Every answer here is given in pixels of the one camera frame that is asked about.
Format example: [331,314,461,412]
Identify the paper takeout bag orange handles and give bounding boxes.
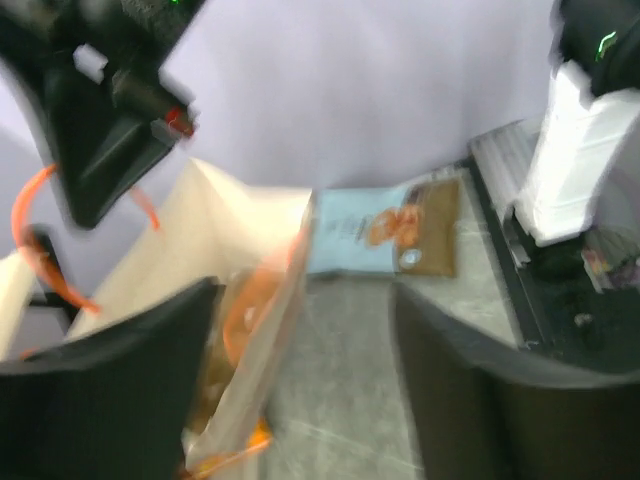
[1,160,312,479]

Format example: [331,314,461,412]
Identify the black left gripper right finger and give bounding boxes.
[392,284,639,479]

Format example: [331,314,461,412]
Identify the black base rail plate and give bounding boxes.
[468,118,639,373]

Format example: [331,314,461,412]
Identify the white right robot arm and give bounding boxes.
[165,0,639,240]

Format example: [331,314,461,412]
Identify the brown chips bag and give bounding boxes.
[307,178,460,277]

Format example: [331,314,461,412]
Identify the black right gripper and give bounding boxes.
[1,1,204,229]

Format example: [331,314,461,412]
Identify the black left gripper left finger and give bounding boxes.
[1,278,220,480]

